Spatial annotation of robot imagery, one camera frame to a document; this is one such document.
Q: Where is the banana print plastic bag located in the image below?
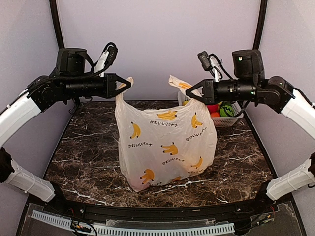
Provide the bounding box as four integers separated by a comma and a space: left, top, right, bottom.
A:
114, 74, 218, 193

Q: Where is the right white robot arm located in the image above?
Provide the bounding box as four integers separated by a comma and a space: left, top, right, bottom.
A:
185, 49, 315, 213

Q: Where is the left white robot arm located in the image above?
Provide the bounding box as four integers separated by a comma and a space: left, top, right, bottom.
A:
0, 43, 131, 214

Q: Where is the orange toy fruit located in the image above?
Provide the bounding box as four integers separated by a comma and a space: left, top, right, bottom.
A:
210, 112, 221, 118

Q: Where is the green watermelon toy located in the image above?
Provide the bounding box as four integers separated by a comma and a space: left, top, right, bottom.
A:
219, 101, 235, 117

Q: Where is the white plastic basket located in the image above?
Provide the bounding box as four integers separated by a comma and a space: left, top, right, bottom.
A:
177, 91, 244, 127

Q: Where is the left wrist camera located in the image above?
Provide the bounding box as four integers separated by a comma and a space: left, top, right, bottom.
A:
94, 42, 118, 77

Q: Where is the left black frame post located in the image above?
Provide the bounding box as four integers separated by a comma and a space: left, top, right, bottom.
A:
49, 0, 65, 49

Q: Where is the black frame post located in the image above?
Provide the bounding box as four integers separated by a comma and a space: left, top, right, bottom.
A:
49, 0, 65, 49
252, 0, 268, 50

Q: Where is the right black frame post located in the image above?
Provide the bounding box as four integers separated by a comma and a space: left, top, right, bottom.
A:
252, 0, 268, 50

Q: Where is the black front rail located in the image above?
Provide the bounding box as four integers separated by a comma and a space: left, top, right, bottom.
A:
45, 199, 272, 223

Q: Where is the white slotted cable duct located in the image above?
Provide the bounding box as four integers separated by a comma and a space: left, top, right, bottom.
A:
31, 210, 235, 236

